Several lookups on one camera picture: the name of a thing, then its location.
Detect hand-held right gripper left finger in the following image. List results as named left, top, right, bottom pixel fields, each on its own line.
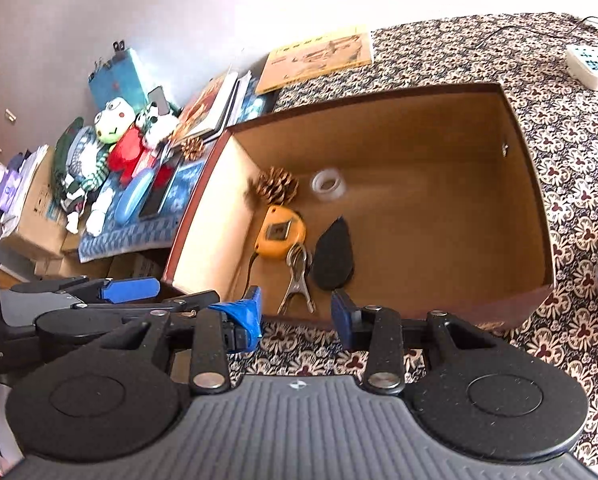
left=96, top=285, right=264, bottom=395

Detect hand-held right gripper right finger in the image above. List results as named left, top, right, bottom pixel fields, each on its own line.
left=330, top=290, right=500, bottom=395

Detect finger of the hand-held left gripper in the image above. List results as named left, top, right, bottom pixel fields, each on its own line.
left=10, top=275, right=160, bottom=306
left=86, top=290, right=220, bottom=317

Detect metal spring clip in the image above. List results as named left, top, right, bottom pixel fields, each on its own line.
left=277, top=242, right=316, bottom=316

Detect orange tape measure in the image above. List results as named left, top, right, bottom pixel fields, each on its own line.
left=247, top=205, right=307, bottom=288

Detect brown cardboard storage box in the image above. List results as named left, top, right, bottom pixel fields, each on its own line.
left=161, top=82, right=557, bottom=331

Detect clear tape roll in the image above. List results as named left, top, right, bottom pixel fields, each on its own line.
left=311, top=168, right=348, bottom=201

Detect large pine cone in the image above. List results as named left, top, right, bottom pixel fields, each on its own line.
left=255, top=166, right=300, bottom=207

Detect blue checkered cloth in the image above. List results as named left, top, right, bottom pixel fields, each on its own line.
left=78, top=91, right=280, bottom=263

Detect blue glasses case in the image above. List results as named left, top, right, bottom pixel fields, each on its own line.
left=115, top=167, right=154, bottom=226

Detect dark smartphone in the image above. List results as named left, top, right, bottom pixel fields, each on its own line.
left=139, top=160, right=182, bottom=218

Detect cardboard box with white label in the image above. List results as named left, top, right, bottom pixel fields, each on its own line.
left=4, top=147, right=80, bottom=261

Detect white and purple paper bags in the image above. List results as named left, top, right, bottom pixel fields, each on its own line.
left=0, top=145, right=50, bottom=226

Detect grey striped plush toy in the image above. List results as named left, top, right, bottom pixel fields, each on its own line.
left=54, top=117, right=100, bottom=233

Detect small pine cone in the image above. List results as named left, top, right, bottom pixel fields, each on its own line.
left=181, top=136, right=204, bottom=161

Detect panda plush toy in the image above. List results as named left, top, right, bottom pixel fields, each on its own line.
left=136, top=102, right=180, bottom=151

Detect green frog plush toy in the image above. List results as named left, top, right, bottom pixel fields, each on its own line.
left=81, top=97, right=174, bottom=237

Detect small dark framed panel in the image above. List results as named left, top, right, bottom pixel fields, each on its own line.
left=149, top=86, right=172, bottom=116

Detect teal cardboard box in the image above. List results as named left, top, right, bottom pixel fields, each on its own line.
left=89, top=47, right=152, bottom=111

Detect stack of thin books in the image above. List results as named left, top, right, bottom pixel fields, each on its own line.
left=206, top=71, right=254, bottom=145

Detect yellow cover book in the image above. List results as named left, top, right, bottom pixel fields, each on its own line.
left=255, top=25, right=374, bottom=95

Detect white power strip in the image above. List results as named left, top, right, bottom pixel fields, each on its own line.
left=565, top=42, right=598, bottom=92

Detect black cable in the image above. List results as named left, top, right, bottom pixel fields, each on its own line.
left=471, top=15, right=598, bottom=48

